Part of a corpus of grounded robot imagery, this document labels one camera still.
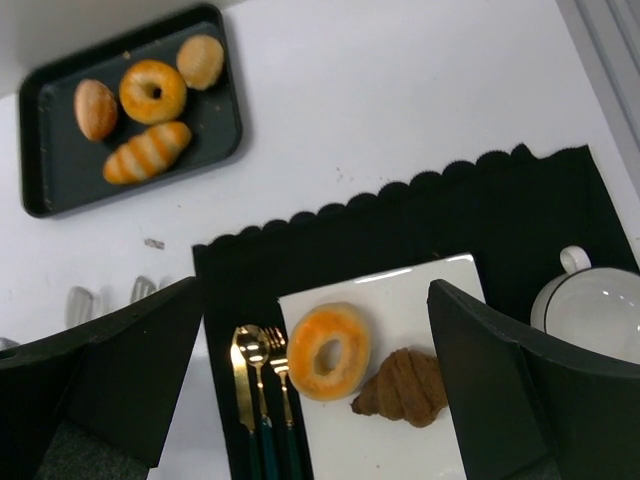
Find brown chocolate croissant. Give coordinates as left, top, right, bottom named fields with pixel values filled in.
left=351, top=348, right=448, bottom=428

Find gold knife green handle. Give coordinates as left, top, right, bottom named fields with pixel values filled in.
left=230, top=327, right=262, bottom=480

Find white cup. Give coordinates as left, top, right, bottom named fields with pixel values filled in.
left=530, top=246, right=639, bottom=364

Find black placemat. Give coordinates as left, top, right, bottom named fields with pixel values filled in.
left=193, top=146, right=639, bottom=479

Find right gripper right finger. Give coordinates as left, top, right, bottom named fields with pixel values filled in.
left=427, top=279, right=639, bottom=479

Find small metal screw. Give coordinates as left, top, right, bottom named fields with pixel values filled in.
left=144, top=238, right=165, bottom=250

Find small oval orange bread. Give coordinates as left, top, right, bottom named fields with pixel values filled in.
left=74, top=79, right=118, bottom=142

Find gold spoon green handle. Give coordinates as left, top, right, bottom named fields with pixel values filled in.
left=236, top=324, right=281, bottom=480

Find white square plate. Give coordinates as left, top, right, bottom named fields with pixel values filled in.
left=279, top=253, right=484, bottom=479

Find metal tongs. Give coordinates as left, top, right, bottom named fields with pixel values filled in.
left=1, top=275, right=174, bottom=360

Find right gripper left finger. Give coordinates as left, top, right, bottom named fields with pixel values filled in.
left=1, top=277, right=203, bottom=479

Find glazed bagel front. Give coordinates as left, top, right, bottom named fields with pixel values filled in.
left=287, top=302, right=372, bottom=402

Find aluminium rail right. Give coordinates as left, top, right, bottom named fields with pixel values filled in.
left=557, top=1, right=639, bottom=170

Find black baking tray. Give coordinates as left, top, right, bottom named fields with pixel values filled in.
left=17, top=3, right=243, bottom=218

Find round pale bun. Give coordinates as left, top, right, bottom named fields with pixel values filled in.
left=176, top=34, right=225, bottom=91

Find glazed bagel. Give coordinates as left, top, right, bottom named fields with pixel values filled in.
left=287, top=302, right=372, bottom=402
left=119, top=59, right=187, bottom=125

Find glazed bagel back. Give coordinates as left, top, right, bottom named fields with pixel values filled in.
left=119, top=59, right=187, bottom=125

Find striped twisted bread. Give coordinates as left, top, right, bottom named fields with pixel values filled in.
left=103, top=121, right=192, bottom=185

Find gold fork green handle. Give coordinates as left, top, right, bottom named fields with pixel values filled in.
left=264, top=327, right=303, bottom=480

